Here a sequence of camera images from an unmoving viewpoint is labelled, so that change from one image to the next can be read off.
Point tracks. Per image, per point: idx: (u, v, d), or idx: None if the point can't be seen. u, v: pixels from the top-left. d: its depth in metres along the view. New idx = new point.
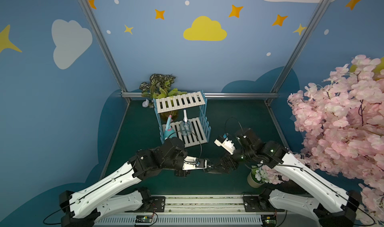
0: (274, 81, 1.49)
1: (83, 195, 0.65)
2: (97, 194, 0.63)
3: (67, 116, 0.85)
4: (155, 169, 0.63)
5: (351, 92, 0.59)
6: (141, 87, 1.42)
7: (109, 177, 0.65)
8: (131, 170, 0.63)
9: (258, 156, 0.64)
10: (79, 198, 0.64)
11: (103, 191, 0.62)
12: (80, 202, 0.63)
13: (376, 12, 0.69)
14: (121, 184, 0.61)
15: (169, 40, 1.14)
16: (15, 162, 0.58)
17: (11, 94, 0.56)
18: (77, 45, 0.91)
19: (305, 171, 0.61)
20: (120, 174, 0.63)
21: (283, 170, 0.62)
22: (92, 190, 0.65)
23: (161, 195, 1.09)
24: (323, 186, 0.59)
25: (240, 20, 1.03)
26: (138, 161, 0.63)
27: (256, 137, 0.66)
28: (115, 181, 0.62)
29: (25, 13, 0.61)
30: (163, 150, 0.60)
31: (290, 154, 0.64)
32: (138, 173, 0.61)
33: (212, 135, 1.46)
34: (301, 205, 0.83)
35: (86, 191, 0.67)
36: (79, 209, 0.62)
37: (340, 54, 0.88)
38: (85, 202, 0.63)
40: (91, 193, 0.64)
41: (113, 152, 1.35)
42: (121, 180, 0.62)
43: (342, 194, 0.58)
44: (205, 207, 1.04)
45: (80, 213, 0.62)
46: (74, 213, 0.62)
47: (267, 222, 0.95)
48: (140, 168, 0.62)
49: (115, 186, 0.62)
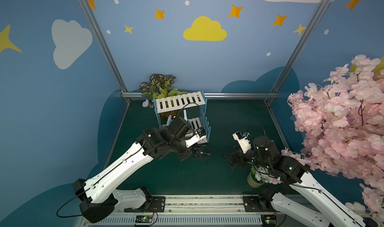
0: (274, 81, 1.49)
1: (97, 180, 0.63)
2: (112, 177, 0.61)
3: (67, 116, 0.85)
4: (164, 145, 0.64)
5: (351, 92, 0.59)
6: (141, 87, 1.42)
7: (120, 159, 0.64)
8: (141, 149, 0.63)
9: (276, 170, 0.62)
10: (93, 184, 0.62)
11: (117, 173, 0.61)
12: (95, 188, 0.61)
13: (376, 12, 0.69)
14: (134, 164, 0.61)
15: (169, 39, 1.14)
16: (15, 162, 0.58)
17: (11, 94, 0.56)
18: (77, 45, 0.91)
19: (323, 193, 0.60)
20: (131, 154, 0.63)
21: (300, 189, 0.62)
22: (105, 174, 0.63)
23: (161, 195, 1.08)
24: (341, 211, 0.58)
25: (240, 21, 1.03)
26: (147, 138, 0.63)
27: (276, 152, 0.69)
28: (127, 161, 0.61)
29: (25, 14, 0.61)
30: (173, 126, 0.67)
31: (309, 174, 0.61)
32: (149, 149, 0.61)
33: (212, 135, 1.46)
34: (309, 218, 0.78)
35: (99, 176, 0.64)
36: (96, 194, 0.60)
37: (340, 54, 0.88)
38: (100, 186, 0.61)
40: (104, 177, 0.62)
41: (113, 152, 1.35)
42: (133, 160, 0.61)
43: (359, 221, 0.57)
44: (205, 207, 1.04)
45: (98, 198, 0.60)
46: (91, 198, 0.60)
47: (267, 222, 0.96)
48: (150, 144, 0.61)
49: (129, 166, 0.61)
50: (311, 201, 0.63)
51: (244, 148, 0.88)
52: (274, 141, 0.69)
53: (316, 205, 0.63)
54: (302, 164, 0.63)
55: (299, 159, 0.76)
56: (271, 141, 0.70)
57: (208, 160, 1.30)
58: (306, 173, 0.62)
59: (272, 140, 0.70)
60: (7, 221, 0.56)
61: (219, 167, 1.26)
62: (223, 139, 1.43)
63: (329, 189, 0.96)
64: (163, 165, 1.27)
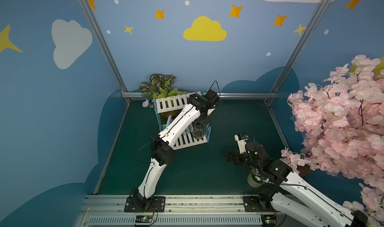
0: (274, 81, 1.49)
1: (168, 130, 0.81)
2: (178, 127, 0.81)
3: (68, 116, 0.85)
4: (207, 105, 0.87)
5: (351, 92, 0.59)
6: (141, 87, 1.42)
7: (179, 115, 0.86)
8: (193, 107, 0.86)
9: (266, 172, 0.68)
10: (166, 133, 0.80)
11: (181, 124, 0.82)
12: (169, 135, 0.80)
13: (376, 12, 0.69)
14: (191, 117, 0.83)
15: (169, 39, 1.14)
16: (15, 162, 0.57)
17: (12, 94, 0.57)
18: (78, 45, 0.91)
19: (308, 189, 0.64)
20: (187, 111, 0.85)
21: (287, 187, 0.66)
22: (172, 125, 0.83)
23: (161, 195, 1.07)
24: (327, 205, 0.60)
25: (240, 21, 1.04)
26: (195, 100, 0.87)
27: (266, 155, 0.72)
28: (185, 116, 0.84)
29: (25, 14, 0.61)
30: (210, 94, 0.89)
31: (294, 173, 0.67)
32: (199, 106, 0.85)
33: (213, 135, 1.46)
34: (309, 218, 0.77)
35: (168, 128, 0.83)
36: (171, 138, 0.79)
37: (341, 54, 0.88)
38: (172, 133, 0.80)
40: (173, 127, 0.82)
41: (113, 152, 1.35)
42: (189, 115, 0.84)
43: (346, 214, 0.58)
44: (205, 207, 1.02)
45: (172, 142, 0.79)
46: (168, 141, 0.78)
47: (267, 222, 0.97)
48: (199, 103, 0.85)
49: (187, 119, 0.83)
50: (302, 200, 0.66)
51: (241, 149, 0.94)
52: (263, 145, 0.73)
53: (306, 204, 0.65)
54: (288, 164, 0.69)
55: (299, 160, 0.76)
56: (260, 145, 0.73)
57: (208, 160, 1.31)
58: (292, 172, 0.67)
59: (261, 144, 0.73)
60: (7, 221, 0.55)
61: (219, 167, 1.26)
62: (223, 140, 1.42)
63: (328, 189, 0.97)
64: None
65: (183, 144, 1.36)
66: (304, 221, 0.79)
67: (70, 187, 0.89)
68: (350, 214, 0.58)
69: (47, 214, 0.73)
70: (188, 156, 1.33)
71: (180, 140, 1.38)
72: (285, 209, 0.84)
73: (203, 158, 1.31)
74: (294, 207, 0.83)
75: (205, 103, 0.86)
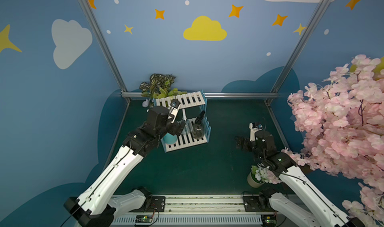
0: (274, 81, 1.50)
1: (91, 191, 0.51)
2: (107, 183, 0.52)
3: (67, 116, 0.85)
4: (152, 140, 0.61)
5: (351, 92, 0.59)
6: (141, 87, 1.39)
7: (109, 165, 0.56)
8: (130, 151, 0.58)
9: (268, 160, 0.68)
10: (88, 197, 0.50)
11: (111, 178, 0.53)
12: (92, 199, 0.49)
13: (376, 12, 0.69)
14: (126, 166, 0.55)
15: (169, 39, 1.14)
16: (15, 162, 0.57)
17: (11, 94, 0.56)
18: (78, 45, 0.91)
19: (307, 184, 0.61)
20: (121, 158, 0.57)
21: (285, 179, 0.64)
22: (98, 183, 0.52)
23: (161, 195, 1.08)
24: (323, 203, 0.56)
25: (240, 20, 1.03)
26: (134, 138, 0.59)
27: (273, 144, 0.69)
28: (120, 165, 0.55)
29: (24, 14, 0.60)
30: (152, 119, 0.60)
31: (296, 167, 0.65)
32: (138, 148, 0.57)
33: (213, 135, 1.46)
34: (302, 218, 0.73)
35: (91, 187, 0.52)
36: (96, 207, 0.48)
37: (340, 54, 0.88)
38: (97, 195, 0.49)
40: (98, 185, 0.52)
41: (113, 152, 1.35)
42: (125, 162, 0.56)
43: (341, 216, 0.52)
44: (205, 207, 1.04)
45: (98, 209, 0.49)
46: (90, 211, 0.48)
47: (267, 222, 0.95)
48: (138, 145, 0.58)
49: (121, 169, 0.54)
50: (298, 195, 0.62)
51: (252, 136, 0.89)
52: (272, 135, 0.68)
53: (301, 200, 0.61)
54: (292, 159, 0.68)
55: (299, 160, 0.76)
56: (269, 134, 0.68)
57: (208, 159, 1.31)
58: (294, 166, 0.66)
59: (271, 133, 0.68)
60: (8, 221, 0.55)
61: (219, 166, 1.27)
62: (223, 140, 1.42)
63: (329, 190, 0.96)
64: (162, 165, 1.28)
65: (183, 144, 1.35)
66: (296, 221, 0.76)
67: (70, 187, 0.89)
68: (344, 218, 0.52)
69: (47, 214, 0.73)
70: (188, 156, 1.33)
71: (180, 139, 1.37)
72: (280, 206, 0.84)
73: (203, 158, 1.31)
74: (291, 207, 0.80)
75: (149, 141, 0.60)
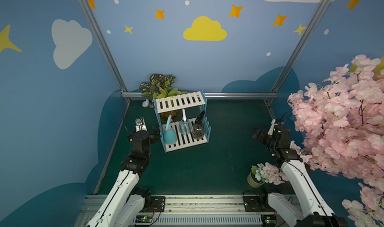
0: (274, 81, 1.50)
1: (101, 215, 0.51)
2: (116, 201, 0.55)
3: (67, 116, 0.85)
4: (144, 161, 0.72)
5: (351, 92, 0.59)
6: (141, 87, 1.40)
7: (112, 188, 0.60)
8: (130, 172, 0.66)
9: (276, 149, 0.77)
10: (98, 220, 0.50)
11: (118, 197, 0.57)
12: (103, 220, 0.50)
13: (376, 12, 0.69)
14: (130, 184, 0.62)
15: (169, 39, 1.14)
16: (15, 162, 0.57)
17: (10, 94, 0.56)
18: (77, 45, 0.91)
19: (304, 177, 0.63)
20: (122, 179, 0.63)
21: (287, 169, 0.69)
22: (105, 206, 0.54)
23: (161, 195, 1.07)
24: (311, 193, 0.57)
25: (240, 20, 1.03)
26: (130, 163, 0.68)
27: (288, 139, 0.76)
28: (123, 185, 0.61)
29: (24, 14, 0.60)
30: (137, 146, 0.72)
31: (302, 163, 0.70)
32: (136, 168, 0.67)
33: (213, 135, 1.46)
34: (290, 212, 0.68)
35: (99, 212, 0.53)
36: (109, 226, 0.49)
37: (340, 54, 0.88)
38: (108, 215, 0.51)
40: (106, 206, 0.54)
41: (113, 152, 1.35)
42: (127, 181, 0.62)
43: (325, 208, 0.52)
44: (205, 207, 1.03)
45: None
46: None
47: (267, 222, 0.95)
48: (135, 167, 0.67)
49: (126, 187, 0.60)
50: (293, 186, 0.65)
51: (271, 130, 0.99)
52: (290, 130, 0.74)
53: (294, 190, 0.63)
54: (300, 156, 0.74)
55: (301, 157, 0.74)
56: (288, 129, 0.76)
57: (209, 160, 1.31)
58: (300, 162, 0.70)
59: (290, 129, 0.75)
60: (8, 222, 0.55)
61: (219, 167, 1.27)
62: (223, 140, 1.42)
63: (329, 190, 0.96)
64: (162, 165, 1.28)
65: (183, 144, 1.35)
66: (286, 217, 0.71)
67: (70, 187, 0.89)
68: (329, 212, 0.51)
69: (47, 214, 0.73)
70: (188, 156, 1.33)
71: (180, 139, 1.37)
72: (277, 202, 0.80)
73: (203, 158, 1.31)
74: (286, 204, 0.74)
75: (142, 162, 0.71)
